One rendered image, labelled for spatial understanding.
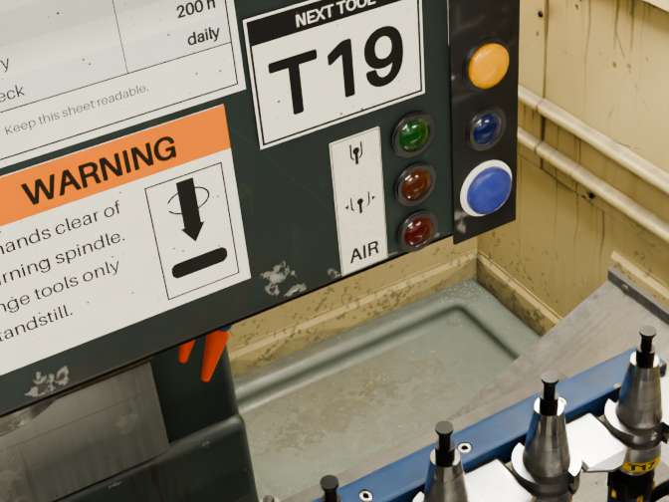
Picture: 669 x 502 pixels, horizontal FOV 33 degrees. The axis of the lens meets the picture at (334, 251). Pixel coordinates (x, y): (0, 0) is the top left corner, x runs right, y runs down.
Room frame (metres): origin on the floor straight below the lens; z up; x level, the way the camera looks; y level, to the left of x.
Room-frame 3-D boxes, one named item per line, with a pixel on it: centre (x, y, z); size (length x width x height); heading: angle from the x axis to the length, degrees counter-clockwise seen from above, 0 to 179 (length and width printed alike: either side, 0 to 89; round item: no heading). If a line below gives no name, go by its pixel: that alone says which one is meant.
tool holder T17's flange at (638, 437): (0.76, -0.27, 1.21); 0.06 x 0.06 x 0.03
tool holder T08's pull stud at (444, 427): (0.66, -0.08, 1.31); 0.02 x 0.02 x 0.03
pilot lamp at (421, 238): (0.52, -0.05, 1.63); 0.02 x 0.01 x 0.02; 116
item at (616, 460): (0.73, -0.23, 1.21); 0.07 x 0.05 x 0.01; 26
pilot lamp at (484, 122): (0.54, -0.09, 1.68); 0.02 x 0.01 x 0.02; 116
